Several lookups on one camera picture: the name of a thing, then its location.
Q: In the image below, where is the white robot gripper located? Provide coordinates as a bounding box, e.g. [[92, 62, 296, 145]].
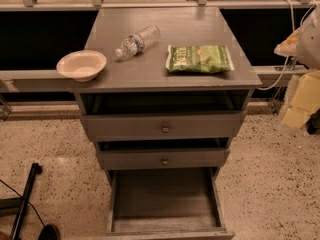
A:
[[274, 7, 320, 130]]

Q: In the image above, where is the green jalapeno chip bag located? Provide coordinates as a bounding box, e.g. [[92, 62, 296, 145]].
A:
[[166, 45, 234, 74]]

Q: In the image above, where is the grey middle drawer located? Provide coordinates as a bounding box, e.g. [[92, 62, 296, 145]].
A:
[[96, 148, 230, 170]]

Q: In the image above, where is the grey wooden drawer cabinet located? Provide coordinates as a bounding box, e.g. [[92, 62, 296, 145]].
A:
[[68, 6, 263, 240]]

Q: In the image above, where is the grey top drawer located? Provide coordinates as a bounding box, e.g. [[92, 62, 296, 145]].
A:
[[81, 112, 246, 142]]

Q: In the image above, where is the grey open bottom drawer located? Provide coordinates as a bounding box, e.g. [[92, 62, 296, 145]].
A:
[[106, 168, 234, 240]]

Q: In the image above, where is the clear plastic water bottle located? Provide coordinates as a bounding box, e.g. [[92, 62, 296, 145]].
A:
[[115, 25, 160, 58]]

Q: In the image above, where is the beige paper bowl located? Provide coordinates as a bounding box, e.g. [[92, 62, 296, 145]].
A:
[[56, 50, 107, 82]]

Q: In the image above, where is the black round base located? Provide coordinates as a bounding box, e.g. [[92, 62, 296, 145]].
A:
[[38, 224, 60, 240]]

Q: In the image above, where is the black metal stand leg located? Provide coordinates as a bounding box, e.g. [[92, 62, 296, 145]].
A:
[[0, 163, 42, 240]]

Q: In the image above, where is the metal railing frame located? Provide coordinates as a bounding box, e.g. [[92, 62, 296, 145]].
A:
[[0, 0, 320, 122]]

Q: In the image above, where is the white cable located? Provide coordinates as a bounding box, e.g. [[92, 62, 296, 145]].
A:
[[256, 0, 296, 92]]

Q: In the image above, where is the black floor cable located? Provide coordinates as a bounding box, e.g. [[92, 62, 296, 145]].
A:
[[0, 179, 46, 228]]

